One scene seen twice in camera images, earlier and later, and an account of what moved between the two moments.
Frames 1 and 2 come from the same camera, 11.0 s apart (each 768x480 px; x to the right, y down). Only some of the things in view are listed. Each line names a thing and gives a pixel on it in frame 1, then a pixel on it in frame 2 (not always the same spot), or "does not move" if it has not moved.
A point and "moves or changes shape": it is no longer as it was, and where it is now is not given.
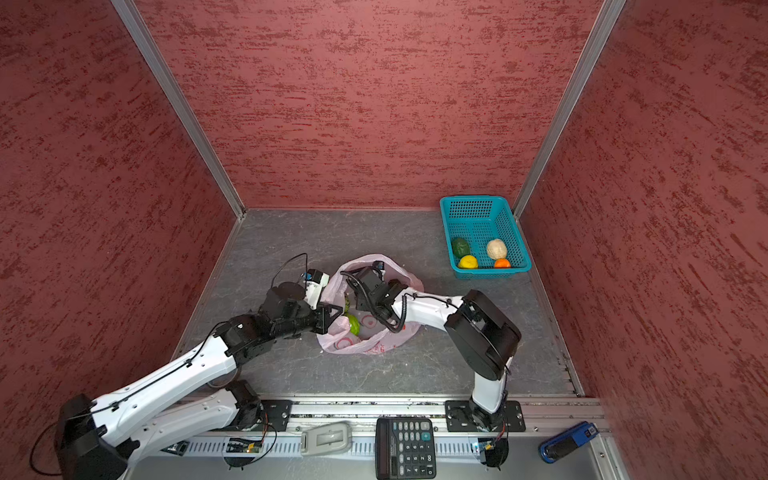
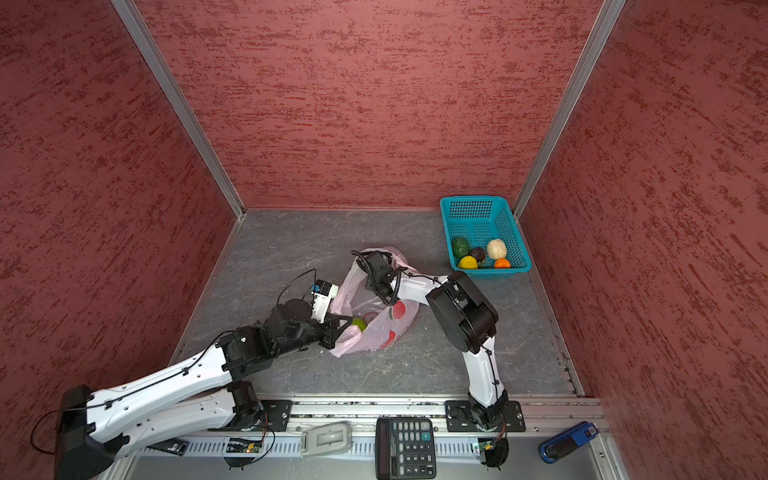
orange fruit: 502,263 does not move
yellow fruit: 467,262 does not move
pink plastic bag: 373,337 moves or changes shape
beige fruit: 496,248 does not move
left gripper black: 324,318 → 333,328
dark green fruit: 460,247 does not move
